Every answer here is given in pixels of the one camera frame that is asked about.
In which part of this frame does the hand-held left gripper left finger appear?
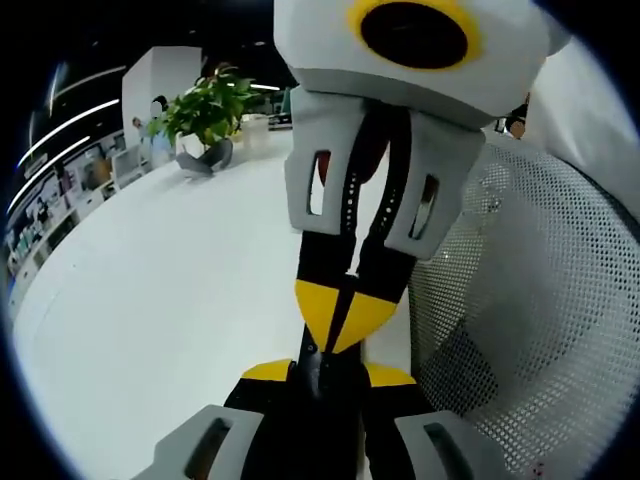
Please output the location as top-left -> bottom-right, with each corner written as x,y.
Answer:
132,358 -> 301,480

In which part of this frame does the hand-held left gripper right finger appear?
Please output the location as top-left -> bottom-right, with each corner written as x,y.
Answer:
362,362 -> 501,480

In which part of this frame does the black remote control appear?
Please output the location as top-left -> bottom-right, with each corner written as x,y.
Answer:
292,324 -> 371,480

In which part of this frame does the clear plastic container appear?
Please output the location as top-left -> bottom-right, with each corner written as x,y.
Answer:
241,113 -> 272,147

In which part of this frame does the green potted plant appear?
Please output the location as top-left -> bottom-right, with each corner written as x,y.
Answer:
159,62 -> 262,176

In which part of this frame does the grey mesh office chair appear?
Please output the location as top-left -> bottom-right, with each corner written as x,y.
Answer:
408,138 -> 640,480

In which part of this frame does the white office chair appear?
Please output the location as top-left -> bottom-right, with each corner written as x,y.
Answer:
111,147 -> 147,189

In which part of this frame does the ceiling light strip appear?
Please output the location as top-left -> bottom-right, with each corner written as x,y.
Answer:
49,63 -> 127,99
17,98 -> 121,167
6,134 -> 92,216

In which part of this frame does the white office counter row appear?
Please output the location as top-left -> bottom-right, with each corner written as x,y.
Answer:
5,144 -> 151,286

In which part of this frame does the white cloth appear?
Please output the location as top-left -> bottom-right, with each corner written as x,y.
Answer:
524,37 -> 640,201

